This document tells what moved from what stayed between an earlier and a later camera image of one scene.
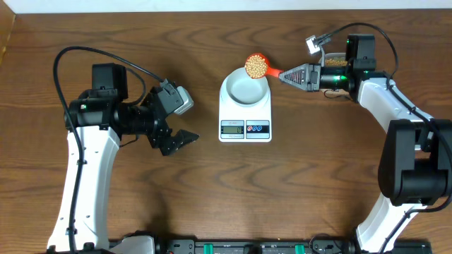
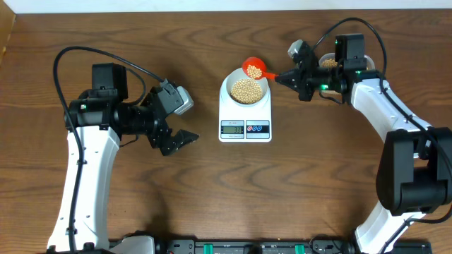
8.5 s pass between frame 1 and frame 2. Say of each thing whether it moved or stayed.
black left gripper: stayed
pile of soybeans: stayed
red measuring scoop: moved
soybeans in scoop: stayed
